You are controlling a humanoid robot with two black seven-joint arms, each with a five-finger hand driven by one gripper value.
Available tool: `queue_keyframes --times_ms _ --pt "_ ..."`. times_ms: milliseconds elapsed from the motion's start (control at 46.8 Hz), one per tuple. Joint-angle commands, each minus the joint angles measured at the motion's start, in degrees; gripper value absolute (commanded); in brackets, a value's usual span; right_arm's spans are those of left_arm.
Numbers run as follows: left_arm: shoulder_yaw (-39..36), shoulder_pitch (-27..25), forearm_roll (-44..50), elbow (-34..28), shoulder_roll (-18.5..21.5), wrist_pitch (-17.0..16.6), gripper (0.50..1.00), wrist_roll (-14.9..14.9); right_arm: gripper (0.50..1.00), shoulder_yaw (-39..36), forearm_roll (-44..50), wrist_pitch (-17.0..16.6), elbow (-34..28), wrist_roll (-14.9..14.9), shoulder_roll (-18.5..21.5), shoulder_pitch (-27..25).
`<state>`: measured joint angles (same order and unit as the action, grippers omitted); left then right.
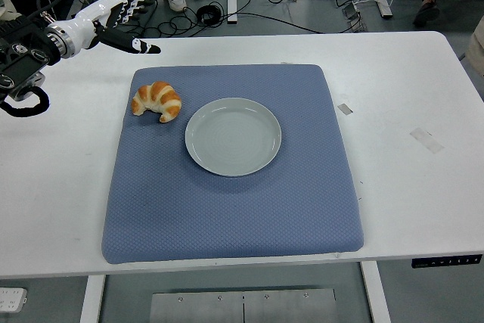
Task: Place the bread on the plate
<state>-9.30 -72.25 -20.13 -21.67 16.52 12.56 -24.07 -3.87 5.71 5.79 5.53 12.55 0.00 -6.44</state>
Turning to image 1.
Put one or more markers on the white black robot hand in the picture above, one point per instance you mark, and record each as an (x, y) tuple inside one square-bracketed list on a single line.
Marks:
[(89, 22)]

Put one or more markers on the golden brown croissant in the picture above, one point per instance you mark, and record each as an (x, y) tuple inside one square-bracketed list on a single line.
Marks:
[(162, 98)]

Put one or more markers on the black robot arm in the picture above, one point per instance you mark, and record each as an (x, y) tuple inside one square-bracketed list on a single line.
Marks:
[(22, 54)]

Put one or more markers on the grey round plate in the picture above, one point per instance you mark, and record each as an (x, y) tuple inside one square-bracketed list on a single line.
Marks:
[(232, 137)]

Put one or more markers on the blue quilted mat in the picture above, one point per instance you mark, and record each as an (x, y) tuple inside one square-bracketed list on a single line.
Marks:
[(227, 217)]

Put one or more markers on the grey foot pedal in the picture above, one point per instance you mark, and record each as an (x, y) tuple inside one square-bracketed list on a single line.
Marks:
[(353, 16)]

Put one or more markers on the small grey tape strip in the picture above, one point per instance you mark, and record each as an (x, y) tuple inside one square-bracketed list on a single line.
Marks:
[(345, 109)]

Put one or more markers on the white table leg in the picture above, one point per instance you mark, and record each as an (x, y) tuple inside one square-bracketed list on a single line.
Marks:
[(92, 300), (376, 292)]

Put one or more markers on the white power strip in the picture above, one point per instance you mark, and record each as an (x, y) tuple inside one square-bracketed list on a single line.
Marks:
[(11, 299)]

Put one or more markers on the large grey tape strip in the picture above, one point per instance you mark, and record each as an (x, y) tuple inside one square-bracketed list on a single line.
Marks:
[(426, 140)]

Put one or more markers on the black table control panel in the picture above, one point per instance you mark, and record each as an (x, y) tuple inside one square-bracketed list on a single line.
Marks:
[(446, 262)]

